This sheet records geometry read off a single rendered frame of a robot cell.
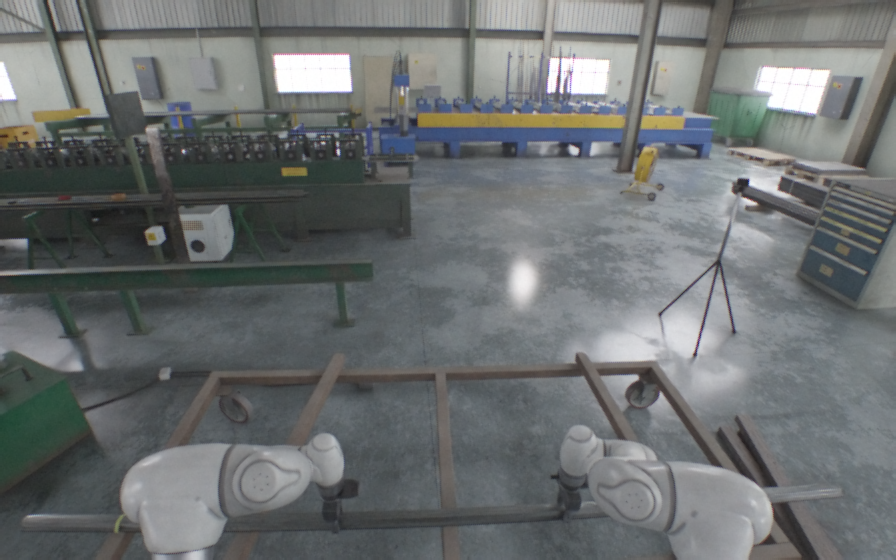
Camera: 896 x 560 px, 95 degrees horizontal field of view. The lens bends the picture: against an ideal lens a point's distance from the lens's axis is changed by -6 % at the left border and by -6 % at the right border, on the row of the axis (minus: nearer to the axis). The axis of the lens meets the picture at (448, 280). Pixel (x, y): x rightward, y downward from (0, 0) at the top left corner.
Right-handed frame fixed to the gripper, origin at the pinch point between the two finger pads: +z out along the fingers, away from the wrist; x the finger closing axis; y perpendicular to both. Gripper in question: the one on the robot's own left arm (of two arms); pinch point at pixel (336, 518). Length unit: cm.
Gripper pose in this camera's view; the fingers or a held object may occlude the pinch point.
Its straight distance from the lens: 173.7
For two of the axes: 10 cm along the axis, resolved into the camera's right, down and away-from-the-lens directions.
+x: 0.6, 4.6, -8.9
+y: -10.0, 0.1, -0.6
